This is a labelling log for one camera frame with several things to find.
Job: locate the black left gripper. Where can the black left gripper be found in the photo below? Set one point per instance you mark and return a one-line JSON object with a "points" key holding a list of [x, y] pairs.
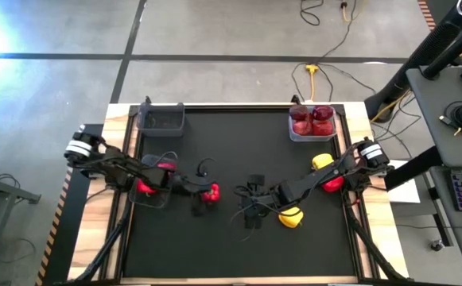
{"points": [[196, 187]]}

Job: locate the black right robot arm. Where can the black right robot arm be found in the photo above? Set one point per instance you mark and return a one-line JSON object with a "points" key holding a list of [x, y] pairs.
{"points": [[322, 175]]}

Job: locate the black desk leg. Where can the black desk leg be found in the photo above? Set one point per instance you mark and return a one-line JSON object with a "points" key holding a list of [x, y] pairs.
{"points": [[409, 171]]}

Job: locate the black monitor pole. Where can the black monitor pole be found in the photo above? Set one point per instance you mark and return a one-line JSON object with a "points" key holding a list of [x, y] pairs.
{"points": [[453, 47]]}

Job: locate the white floor plate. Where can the white floor plate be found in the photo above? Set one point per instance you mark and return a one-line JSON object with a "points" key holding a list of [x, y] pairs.
{"points": [[405, 192]]}

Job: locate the grey desk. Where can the grey desk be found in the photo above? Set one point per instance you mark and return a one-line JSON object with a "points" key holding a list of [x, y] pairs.
{"points": [[429, 119]]}

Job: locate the black tower fan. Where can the black tower fan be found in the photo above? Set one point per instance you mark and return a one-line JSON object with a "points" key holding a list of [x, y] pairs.
{"points": [[425, 51]]}

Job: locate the wooden table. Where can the wooden table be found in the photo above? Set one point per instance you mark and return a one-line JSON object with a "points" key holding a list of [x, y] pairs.
{"points": [[95, 238]]}

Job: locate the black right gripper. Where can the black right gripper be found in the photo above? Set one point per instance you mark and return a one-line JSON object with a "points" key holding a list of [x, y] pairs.
{"points": [[258, 198]]}

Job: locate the black hazard striped floor plate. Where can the black hazard striped floor plate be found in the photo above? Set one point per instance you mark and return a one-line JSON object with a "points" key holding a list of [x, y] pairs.
{"points": [[65, 238], [425, 12]]}

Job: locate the clear plastic bin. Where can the clear plastic bin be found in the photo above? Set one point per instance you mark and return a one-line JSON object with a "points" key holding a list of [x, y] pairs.
{"points": [[161, 119], [151, 200], [312, 139]]}

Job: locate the grey keyboard shelf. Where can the grey keyboard shelf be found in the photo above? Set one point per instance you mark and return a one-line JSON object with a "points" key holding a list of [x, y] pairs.
{"points": [[453, 230]]}

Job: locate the small black bracket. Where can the small black bracket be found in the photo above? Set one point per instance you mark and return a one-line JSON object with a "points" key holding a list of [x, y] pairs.
{"points": [[148, 99], [295, 99]]}

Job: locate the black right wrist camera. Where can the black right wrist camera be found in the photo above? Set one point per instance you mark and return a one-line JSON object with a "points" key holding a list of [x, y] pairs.
{"points": [[284, 193]]}

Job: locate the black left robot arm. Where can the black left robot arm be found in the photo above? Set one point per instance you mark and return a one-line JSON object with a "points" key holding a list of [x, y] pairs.
{"points": [[115, 168]]}

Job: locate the black table mat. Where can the black table mat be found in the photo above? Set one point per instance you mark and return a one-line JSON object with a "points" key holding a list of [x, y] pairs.
{"points": [[214, 246]]}

